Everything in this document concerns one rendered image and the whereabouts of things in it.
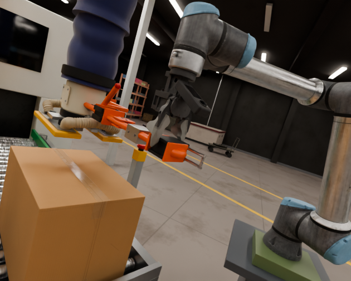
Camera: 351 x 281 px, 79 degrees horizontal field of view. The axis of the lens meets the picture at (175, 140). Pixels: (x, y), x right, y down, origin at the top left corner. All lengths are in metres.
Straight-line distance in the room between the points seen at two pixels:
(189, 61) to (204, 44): 0.06
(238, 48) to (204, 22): 0.12
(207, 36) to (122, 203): 0.66
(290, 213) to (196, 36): 0.96
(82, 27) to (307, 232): 1.28
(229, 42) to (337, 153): 0.64
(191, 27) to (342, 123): 0.69
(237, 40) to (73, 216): 0.73
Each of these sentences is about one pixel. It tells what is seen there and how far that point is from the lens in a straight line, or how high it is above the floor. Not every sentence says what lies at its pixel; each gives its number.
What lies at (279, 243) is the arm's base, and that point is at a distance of 1.28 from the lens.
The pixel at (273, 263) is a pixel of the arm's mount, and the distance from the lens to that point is 1.20.
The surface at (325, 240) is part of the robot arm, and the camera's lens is 1.15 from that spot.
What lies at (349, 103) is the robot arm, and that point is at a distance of 1.02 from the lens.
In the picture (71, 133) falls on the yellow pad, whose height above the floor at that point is 1.14.
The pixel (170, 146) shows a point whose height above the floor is 1.25.
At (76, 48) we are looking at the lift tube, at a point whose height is 1.46.
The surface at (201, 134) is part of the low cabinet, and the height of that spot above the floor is 0.46.
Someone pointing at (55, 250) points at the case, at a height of 0.79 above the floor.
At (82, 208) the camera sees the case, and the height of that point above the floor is 0.93.
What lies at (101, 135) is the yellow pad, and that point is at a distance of 0.99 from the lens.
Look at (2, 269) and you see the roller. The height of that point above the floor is 0.55.
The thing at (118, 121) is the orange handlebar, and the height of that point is 1.25.
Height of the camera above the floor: 1.34
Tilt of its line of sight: 8 degrees down
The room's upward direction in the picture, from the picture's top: 16 degrees clockwise
